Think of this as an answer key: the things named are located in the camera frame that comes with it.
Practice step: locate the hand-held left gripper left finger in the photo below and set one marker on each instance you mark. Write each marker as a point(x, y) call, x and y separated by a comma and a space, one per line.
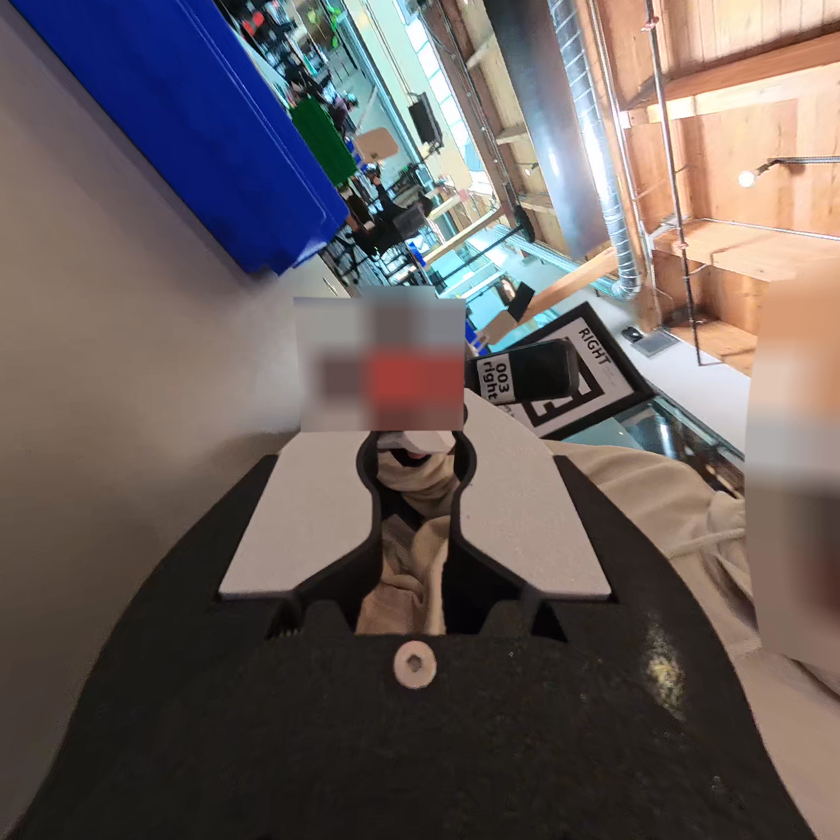
point(308, 518)

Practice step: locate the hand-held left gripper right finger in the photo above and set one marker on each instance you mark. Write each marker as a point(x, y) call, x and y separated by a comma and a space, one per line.
point(525, 518)

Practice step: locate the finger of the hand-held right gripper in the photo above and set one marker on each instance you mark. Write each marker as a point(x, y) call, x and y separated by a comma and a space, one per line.
point(413, 441)

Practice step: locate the blue plastic bin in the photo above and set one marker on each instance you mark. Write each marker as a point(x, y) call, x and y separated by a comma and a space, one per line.
point(164, 118)

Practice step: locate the black speaker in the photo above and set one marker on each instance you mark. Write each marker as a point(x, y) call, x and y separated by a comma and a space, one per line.
point(425, 118)

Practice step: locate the hanging light bulb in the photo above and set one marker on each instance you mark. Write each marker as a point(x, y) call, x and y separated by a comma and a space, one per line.
point(748, 177)

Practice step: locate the green bin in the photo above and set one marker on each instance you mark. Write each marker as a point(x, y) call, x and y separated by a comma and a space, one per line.
point(321, 141)

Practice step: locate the silver air duct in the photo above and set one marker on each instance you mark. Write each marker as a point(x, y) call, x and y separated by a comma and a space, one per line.
point(600, 164)

